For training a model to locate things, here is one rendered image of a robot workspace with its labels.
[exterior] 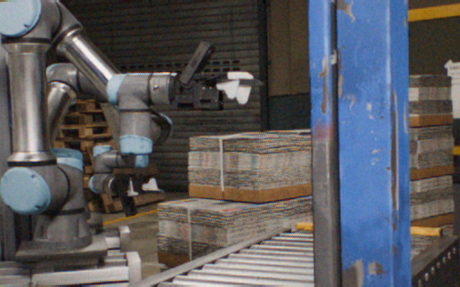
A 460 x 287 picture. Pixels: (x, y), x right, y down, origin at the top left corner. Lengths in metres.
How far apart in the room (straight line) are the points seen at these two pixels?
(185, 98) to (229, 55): 8.62
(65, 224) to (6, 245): 0.26
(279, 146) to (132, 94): 1.01
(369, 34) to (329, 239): 0.20
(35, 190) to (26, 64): 0.30
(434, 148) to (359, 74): 2.81
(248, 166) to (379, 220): 1.98
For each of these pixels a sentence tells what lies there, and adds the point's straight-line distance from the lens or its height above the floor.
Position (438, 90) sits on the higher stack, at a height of 1.22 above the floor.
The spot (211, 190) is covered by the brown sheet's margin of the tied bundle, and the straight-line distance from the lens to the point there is 2.84.
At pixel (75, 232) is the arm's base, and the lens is 2.05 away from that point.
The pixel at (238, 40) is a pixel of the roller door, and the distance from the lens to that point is 10.36.
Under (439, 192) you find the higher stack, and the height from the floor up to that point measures 0.76.
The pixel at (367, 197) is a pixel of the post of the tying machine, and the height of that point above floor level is 1.08.
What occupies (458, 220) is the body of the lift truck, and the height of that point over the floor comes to 0.55.
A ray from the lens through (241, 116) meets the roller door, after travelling 10.34.
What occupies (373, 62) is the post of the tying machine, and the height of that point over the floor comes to 1.21.
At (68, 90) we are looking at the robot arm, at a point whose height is 1.24.
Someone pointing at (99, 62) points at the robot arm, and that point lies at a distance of 2.00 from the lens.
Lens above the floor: 1.17
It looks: 4 degrees down
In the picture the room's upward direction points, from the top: 1 degrees counter-clockwise
